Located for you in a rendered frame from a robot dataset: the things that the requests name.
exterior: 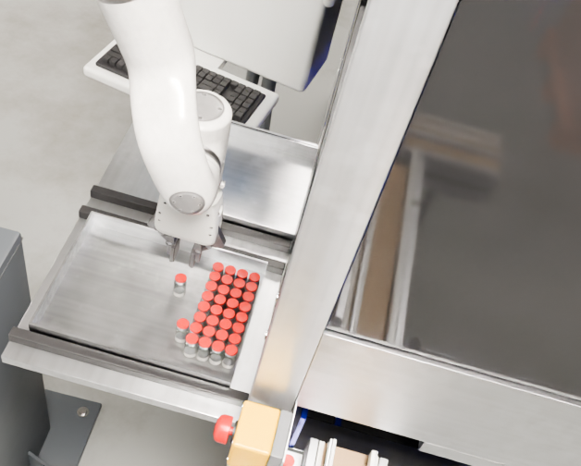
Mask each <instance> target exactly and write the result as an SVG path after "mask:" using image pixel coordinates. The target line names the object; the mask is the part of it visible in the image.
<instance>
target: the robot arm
mask: <svg viewBox="0 0 581 466"><path fill-rule="evenodd" d="M96 1H97V3H98V5H99V7H100V9H101V11H102V13H103V15H104V17H105V20H106V23H107V25H108V27H109V29H110V30H111V32H112V34H113V36H114V38H115V41H116V43H117V46H118V48H119V50H120V52H121V54H122V56H123V58H124V60H125V63H126V66H127V69H128V73H129V81H130V106H131V114H132V122H133V127H134V131H135V136H136V140H137V143H138V146H139V149H140V152H141V155H142V159H143V161H144V163H145V165H146V168H147V170H148V172H149V174H150V176H151V178H152V180H153V182H154V184H155V186H156V188H157V190H158V191H159V193H160V195H159V199H158V204H157V207H156V213H155V214H154V215H153V216H152V217H151V218H150V220H149V222H148V224H147V225H148V226H149V227H151V228H152V229H154V230H156V231H158V233H159V234H160V235H161V236H162V237H163V238H164V239H165V240H166V245H167V253H168V254H170V257H169V261H170V262H172V263H173V262H174V261H175V259H176V256H177V254H178V252H179V242H180V239H185V240H187V241H191V242H194V245H193V248H192V252H191V256H190V263H189V267H190V268H193V266H194V264H195V262H197V263H199V262H200V259H201V255H202V251H206V250H209V249H211V248H212V247H214V248H223V247H224V246H225V243H226V239H225V237H224V235H223V233H222V231H221V229H220V228H221V225H222V218H223V194H222V190H221V189H224V187H225V183H226V181H225V180H222V177H223V171H224V165H225V160H226V153H227V148H228V142H229V132H230V126H231V120H232V109H231V106H230V105H229V103H228V101H227V100H226V99H225V98H223V97H222V96H221V95H219V94H217V93H215V92H210V91H207V90H199V89H196V60H195V52H194V46H193V42H192V37H191V34H190V31H189V28H188V25H187V22H186V19H185V17H184V14H183V11H182V8H181V5H180V3H179V0H96Z"/></svg>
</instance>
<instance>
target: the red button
mask: <svg viewBox="0 0 581 466"><path fill-rule="evenodd" d="M233 418H234V417H233V416H230V415H227V414H222V415H220V416H219V418H218V419H217V421H216V426H215V430H214V433H213V435H214V440H215V441H216V442H217V443H221V444H224V445H226V444H227V440H228V437H229V435H232V433H233V429H234V427H232V426H231V425H232V421H233Z"/></svg>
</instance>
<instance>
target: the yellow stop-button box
mask: <svg viewBox="0 0 581 466"><path fill-rule="evenodd" d="M292 416H293V413H292V412H289V411H284V410H282V411H280V410H279V409H275V408H272V407H268V406H266V405H262V404H259V403H255V402H252V401H249V400H245V401H244V403H243V404H242V408H241V415H240V418H239V420H238V421H236V422H235V425H234V429H233V433H232V436H231V439H230V444H231V448H230V452H229V455H228V459H227V464H228V465H229V466H280V464H281V462H282V460H283V457H284V453H285V448H286V445H287V441H288V436H289V432H290V428H291V421H292Z"/></svg>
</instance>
